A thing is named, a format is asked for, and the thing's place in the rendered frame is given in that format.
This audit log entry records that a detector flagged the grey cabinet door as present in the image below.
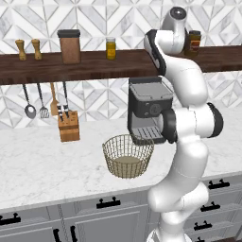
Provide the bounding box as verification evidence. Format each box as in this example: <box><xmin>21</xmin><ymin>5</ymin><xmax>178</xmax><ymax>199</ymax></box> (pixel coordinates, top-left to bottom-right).
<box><xmin>0</xmin><ymin>225</ymin><xmax>63</xmax><ymax>242</ymax></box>
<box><xmin>63</xmin><ymin>210</ymin><xmax>149</xmax><ymax>242</ymax></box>

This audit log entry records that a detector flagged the dark grey coffee machine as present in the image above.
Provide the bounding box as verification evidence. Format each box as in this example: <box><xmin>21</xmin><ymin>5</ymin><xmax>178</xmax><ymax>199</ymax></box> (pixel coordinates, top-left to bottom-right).
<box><xmin>127</xmin><ymin>76</ymin><xmax>175</xmax><ymax>147</ymax></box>

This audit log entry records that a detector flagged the wooden knife block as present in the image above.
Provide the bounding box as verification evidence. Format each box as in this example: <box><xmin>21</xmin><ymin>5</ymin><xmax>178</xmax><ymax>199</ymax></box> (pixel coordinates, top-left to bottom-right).
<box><xmin>57</xmin><ymin>110</ymin><xmax>81</xmax><ymax>144</ymax></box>

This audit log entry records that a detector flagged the steel hanging tool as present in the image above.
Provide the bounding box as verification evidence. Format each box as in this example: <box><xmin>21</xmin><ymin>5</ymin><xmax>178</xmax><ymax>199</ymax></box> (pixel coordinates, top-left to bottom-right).
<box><xmin>61</xmin><ymin>81</ymin><xmax>70</xmax><ymax>108</ymax></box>

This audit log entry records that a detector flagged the wooden spatula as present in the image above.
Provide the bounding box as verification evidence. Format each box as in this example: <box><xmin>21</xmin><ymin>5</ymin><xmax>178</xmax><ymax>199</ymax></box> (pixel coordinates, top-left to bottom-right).
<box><xmin>49</xmin><ymin>82</ymin><xmax>61</xmax><ymax>117</ymax></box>

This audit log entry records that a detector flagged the yellow glass jar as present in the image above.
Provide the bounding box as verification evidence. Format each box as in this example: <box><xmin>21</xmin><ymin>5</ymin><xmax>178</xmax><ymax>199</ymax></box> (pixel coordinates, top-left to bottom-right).
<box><xmin>105</xmin><ymin>36</ymin><xmax>117</xmax><ymax>61</ymax></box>

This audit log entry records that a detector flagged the steel slotted spatula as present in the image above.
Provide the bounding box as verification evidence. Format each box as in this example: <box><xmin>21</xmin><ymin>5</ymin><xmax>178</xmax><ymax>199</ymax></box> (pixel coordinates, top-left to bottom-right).
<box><xmin>36</xmin><ymin>82</ymin><xmax>51</xmax><ymax>120</ymax></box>

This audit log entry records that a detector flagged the grey drawer front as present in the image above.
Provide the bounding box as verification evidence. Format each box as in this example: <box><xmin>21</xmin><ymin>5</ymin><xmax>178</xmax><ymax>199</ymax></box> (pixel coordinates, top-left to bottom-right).
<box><xmin>183</xmin><ymin>211</ymin><xmax>242</xmax><ymax>235</ymax></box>
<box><xmin>201</xmin><ymin>174</ymin><xmax>242</xmax><ymax>199</ymax></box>
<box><xmin>59</xmin><ymin>190</ymin><xmax>149</xmax><ymax>219</ymax></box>
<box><xmin>198</xmin><ymin>193</ymin><xmax>242</xmax><ymax>220</ymax></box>
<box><xmin>0</xmin><ymin>205</ymin><xmax>51</xmax><ymax>230</ymax></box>
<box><xmin>185</xmin><ymin>229</ymin><xmax>239</xmax><ymax>242</ymax></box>

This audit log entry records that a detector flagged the brown canister with black lid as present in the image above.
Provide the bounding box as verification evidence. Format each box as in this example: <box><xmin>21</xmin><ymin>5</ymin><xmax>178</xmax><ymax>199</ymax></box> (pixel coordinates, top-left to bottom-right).
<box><xmin>57</xmin><ymin>28</ymin><xmax>82</xmax><ymax>65</ymax></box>

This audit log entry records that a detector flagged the steel hanging ladle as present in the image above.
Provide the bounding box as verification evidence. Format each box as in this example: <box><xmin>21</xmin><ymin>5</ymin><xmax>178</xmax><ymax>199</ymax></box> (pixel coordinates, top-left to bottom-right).
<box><xmin>21</xmin><ymin>83</ymin><xmax>38</xmax><ymax>120</ymax></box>

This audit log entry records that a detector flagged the brown jar with red label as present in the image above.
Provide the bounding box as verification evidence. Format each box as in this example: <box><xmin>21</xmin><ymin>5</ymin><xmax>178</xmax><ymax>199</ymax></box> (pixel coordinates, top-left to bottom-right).
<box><xmin>183</xmin><ymin>29</ymin><xmax>202</xmax><ymax>59</ymax></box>

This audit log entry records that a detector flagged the wooden pepper shaker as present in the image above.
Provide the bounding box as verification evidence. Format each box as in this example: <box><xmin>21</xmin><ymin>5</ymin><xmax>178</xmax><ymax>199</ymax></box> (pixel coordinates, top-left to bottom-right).
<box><xmin>30</xmin><ymin>38</ymin><xmax>43</xmax><ymax>61</ymax></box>

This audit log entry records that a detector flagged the gold wire basket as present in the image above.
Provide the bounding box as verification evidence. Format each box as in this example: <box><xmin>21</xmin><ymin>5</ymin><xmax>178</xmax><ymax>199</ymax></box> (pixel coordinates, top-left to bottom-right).
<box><xmin>101</xmin><ymin>133</ymin><xmax>156</xmax><ymax>180</ymax></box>

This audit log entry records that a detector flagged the black-handled knife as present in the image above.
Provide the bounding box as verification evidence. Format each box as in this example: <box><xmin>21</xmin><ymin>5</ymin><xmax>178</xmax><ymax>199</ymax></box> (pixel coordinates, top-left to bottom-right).
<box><xmin>63</xmin><ymin>104</ymin><xmax>71</xmax><ymax>119</ymax></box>
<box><xmin>56</xmin><ymin>105</ymin><xmax>63</xmax><ymax>123</ymax></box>

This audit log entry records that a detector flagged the dark wooden wall shelf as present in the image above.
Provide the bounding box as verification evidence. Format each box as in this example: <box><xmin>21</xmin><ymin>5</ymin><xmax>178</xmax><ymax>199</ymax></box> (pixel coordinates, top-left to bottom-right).
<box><xmin>0</xmin><ymin>44</ymin><xmax>242</xmax><ymax>86</ymax></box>

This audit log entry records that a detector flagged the black cabinet door handle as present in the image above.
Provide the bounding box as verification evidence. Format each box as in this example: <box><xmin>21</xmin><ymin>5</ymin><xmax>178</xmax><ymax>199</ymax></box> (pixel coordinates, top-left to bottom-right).
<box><xmin>69</xmin><ymin>225</ymin><xmax>78</xmax><ymax>242</ymax></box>
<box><xmin>52</xmin><ymin>228</ymin><xmax>62</xmax><ymax>242</ymax></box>

